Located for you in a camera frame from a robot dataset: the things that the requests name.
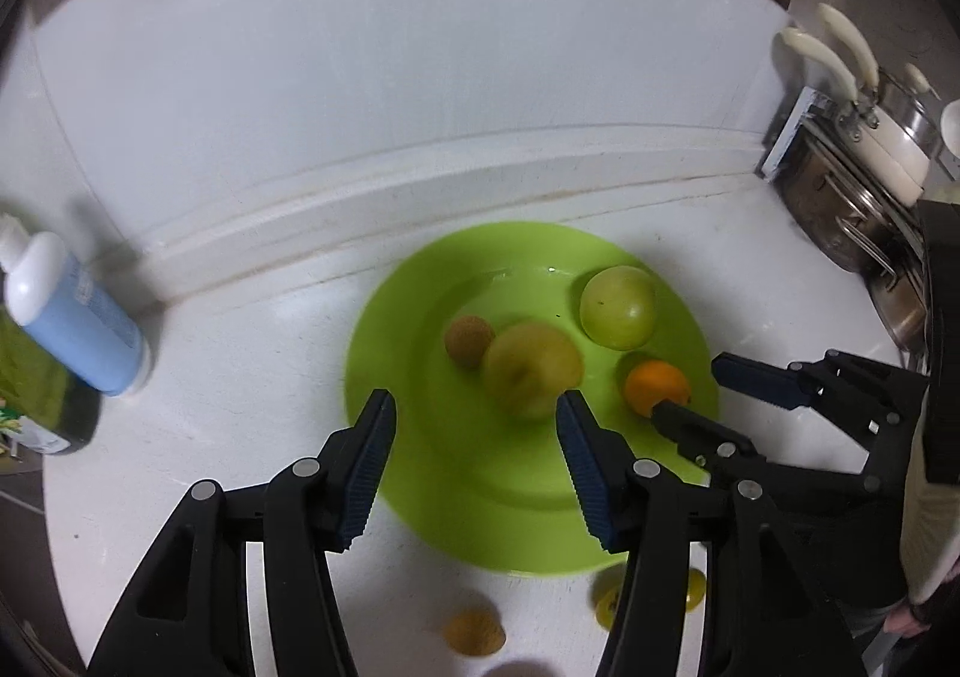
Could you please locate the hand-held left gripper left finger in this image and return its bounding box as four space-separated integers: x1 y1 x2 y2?
88 389 397 677

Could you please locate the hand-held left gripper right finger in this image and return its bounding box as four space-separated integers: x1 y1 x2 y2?
556 389 865 677

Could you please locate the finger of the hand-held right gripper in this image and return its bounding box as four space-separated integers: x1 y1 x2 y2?
649 399 905 535
710 349 932 475

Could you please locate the small orange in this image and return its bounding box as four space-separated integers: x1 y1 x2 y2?
624 360 692 418

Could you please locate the green plate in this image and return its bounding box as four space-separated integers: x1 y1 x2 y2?
345 221 722 577

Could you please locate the person's right hand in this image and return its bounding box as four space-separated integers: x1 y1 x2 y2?
883 598 935 642

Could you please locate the stainless steel pan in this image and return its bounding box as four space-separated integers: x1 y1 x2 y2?
862 249 931 354

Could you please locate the yellow-green pear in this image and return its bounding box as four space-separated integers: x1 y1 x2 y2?
481 320 584 421

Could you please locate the green apple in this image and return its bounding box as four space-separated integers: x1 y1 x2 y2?
579 266 659 351

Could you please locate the yellow-green round fruit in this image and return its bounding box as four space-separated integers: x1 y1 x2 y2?
594 567 707 633

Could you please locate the brown kiwi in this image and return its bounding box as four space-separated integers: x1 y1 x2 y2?
444 315 496 370

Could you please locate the large stainless steel pot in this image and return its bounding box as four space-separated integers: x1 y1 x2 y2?
778 122 912 274

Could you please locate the yellow-brown round fruit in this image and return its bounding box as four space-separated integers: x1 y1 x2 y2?
441 608 506 657

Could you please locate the white ladle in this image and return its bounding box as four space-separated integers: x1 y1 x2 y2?
937 98 960 162

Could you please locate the blue and white bottle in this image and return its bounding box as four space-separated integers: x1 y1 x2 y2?
0 213 151 397

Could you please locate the dark green bottle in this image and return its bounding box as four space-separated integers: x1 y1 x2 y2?
0 309 102 457

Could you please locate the metal wall bracket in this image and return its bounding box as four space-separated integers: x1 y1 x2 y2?
756 86 833 181

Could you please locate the cream-handled steel pan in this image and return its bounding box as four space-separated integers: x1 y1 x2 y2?
816 2 942 157
777 26 935 205

